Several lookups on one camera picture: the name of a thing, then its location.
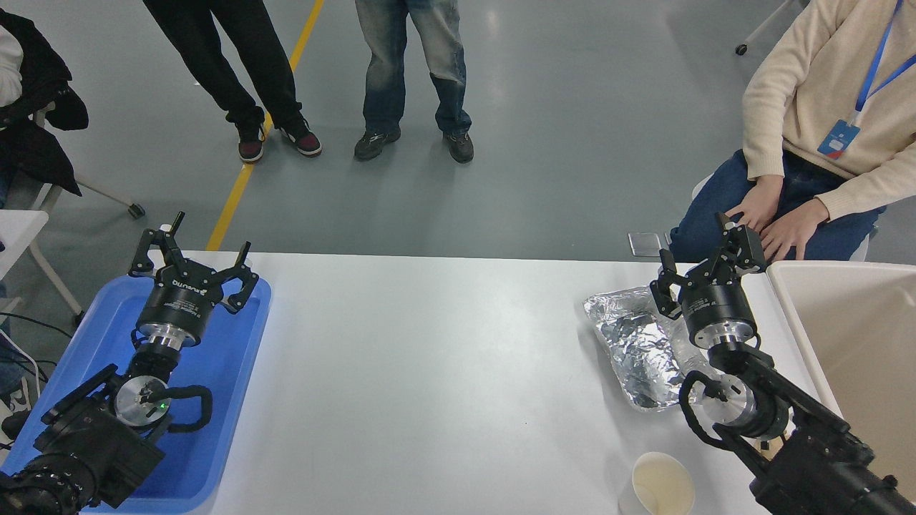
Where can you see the seated person's right hand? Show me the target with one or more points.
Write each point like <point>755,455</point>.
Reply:
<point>757,204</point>

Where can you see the seated person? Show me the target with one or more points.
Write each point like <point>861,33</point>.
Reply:
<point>809,86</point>

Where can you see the metal floor plate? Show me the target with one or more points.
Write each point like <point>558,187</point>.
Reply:
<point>645,244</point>

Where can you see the seated person's left forearm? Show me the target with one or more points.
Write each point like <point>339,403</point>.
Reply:
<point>873,186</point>

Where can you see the large pale bin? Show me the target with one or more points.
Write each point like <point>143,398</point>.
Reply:
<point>859,322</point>

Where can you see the seated person's right forearm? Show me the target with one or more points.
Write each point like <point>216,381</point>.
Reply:
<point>766,121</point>

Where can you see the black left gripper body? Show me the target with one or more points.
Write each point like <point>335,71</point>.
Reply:
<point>179,300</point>

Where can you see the seated person's left hand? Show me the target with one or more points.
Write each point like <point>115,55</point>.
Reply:
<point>794,225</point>

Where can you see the standing person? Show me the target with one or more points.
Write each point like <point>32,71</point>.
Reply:
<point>386,64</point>
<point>243,64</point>

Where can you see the person at table edge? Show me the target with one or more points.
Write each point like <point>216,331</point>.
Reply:
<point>36,71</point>

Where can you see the blue plastic tray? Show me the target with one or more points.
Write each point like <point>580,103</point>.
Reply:
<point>222,372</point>

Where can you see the crumpled foil tray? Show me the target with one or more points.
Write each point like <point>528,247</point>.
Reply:
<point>637,343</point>

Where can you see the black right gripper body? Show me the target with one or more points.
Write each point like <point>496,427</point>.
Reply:
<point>719,304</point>

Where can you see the grey wheeled chair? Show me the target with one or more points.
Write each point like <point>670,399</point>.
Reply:
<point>136,210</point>

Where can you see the white paper cup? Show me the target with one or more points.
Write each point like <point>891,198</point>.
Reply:
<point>662,486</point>

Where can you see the wheeled chair leg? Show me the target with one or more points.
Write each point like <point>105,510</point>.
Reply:
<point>741,49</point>

